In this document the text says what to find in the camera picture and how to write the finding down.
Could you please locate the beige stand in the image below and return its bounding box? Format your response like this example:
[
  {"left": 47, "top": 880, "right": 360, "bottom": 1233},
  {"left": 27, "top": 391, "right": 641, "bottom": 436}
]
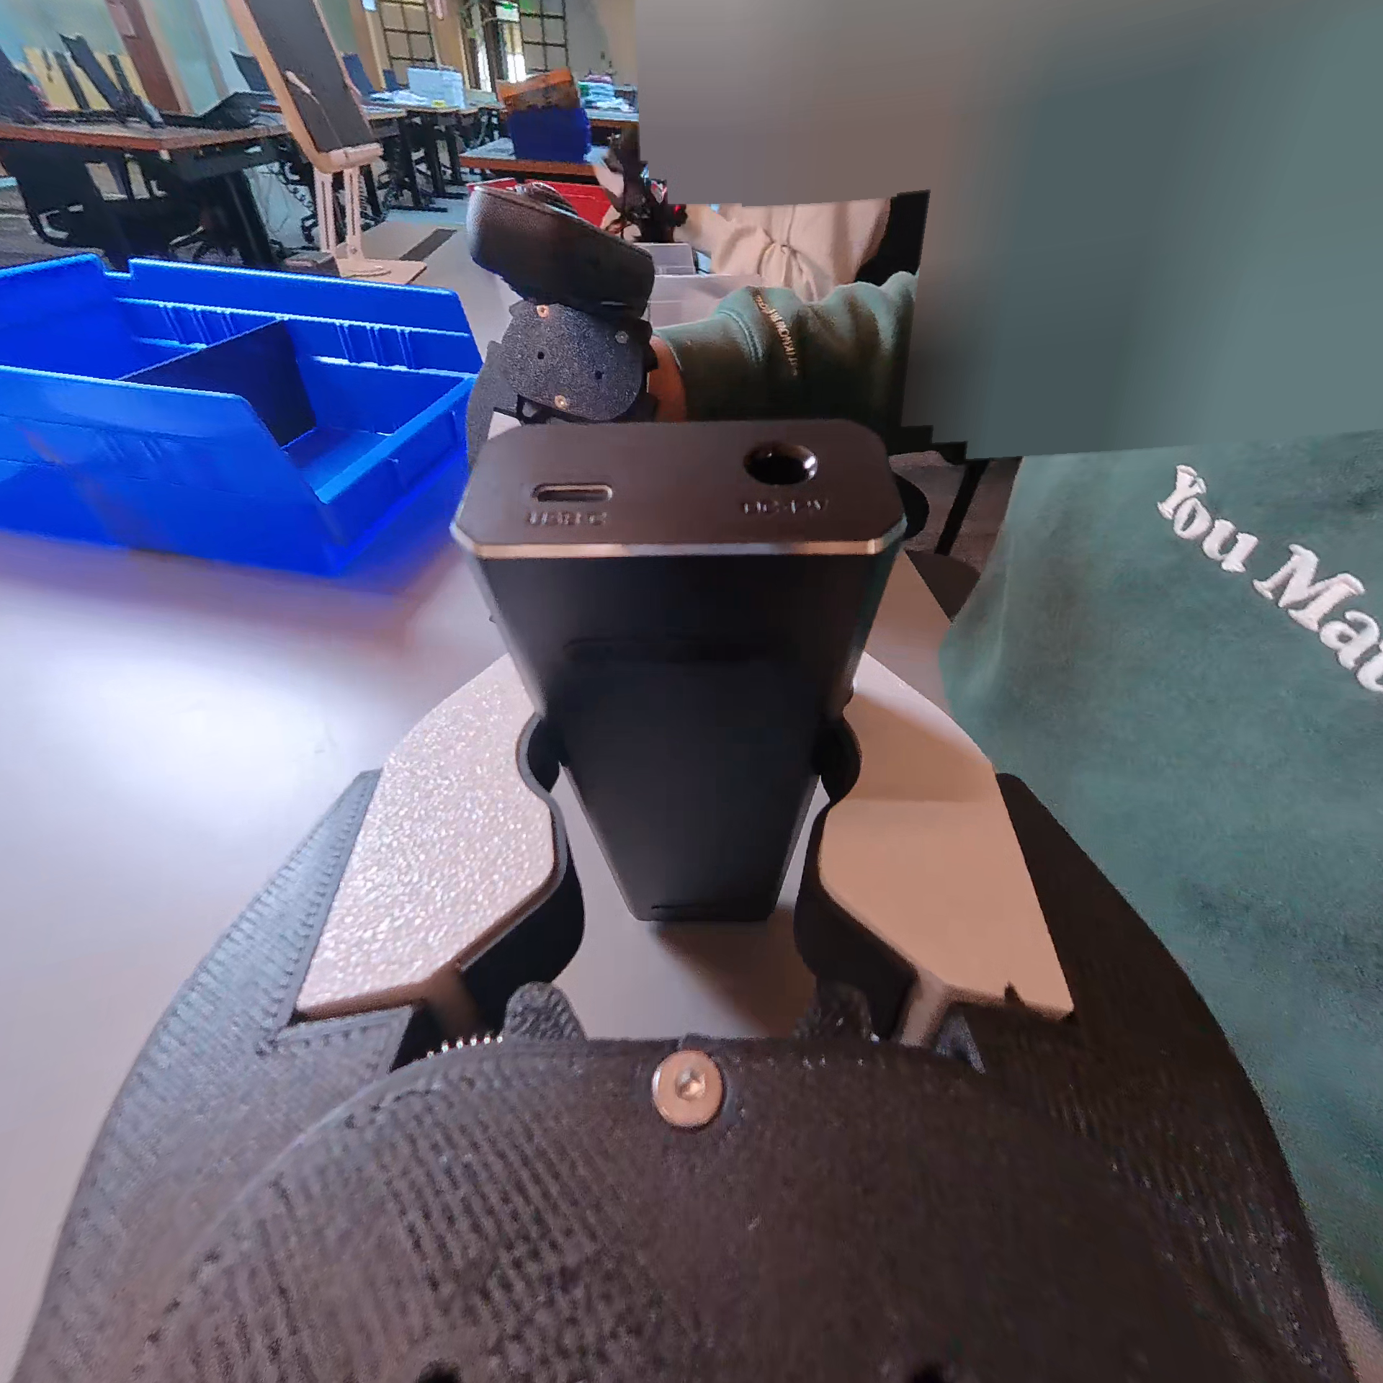
[{"left": 283, "top": 148, "right": 430, "bottom": 289}]

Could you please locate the blue plastic bin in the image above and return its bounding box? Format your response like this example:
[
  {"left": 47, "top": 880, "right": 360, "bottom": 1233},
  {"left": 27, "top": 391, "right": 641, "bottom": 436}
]
[{"left": 0, "top": 252, "right": 484, "bottom": 579}]

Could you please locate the red plastic bin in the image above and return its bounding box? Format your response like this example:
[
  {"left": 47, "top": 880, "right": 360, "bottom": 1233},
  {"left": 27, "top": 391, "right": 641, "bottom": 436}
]
[{"left": 476, "top": 175, "right": 641, "bottom": 235}]

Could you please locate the person's white hoodie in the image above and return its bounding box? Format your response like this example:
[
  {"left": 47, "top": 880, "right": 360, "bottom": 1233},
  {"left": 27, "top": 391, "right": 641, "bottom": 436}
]
[{"left": 684, "top": 194, "right": 896, "bottom": 302}]

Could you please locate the person's green torso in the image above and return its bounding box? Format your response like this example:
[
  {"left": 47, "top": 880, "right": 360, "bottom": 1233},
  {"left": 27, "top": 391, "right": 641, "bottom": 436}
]
[{"left": 937, "top": 427, "right": 1383, "bottom": 1348}]

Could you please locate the black usb hub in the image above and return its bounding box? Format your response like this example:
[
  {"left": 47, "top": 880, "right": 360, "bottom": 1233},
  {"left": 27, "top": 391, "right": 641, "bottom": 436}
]
[{"left": 453, "top": 420, "right": 906, "bottom": 926}]

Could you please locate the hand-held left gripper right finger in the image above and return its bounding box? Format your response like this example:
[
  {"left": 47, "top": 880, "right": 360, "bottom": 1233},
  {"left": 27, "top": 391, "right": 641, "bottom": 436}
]
[{"left": 794, "top": 656, "right": 1081, "bottom": 1050}]

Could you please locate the wooden desk black frame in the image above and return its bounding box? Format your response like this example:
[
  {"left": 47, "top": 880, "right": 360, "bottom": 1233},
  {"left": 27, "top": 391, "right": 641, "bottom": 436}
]
[
  {"left": 0, "top": 110, "right": 301, "bottom": 275},
  {"left": 368, "top": 91, "right": 513, "bottom": 210}
]

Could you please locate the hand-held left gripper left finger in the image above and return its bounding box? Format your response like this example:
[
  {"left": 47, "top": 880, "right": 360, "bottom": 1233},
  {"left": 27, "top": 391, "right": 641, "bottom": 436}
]
[{"left": 292, "top": 653, "right": 586, "bottom": 1050}]

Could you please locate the blue storage crate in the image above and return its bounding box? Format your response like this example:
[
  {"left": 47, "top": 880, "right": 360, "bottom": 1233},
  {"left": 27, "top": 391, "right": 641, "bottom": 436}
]
[{"left": 506, "top": 103, "right": 595, "bottom": 164}]

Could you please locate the wooden document board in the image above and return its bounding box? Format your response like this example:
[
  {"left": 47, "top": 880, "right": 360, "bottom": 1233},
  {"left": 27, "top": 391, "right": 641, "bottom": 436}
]
[{"left": 222, "top": 0, "right": 383, "bottom": 171}]

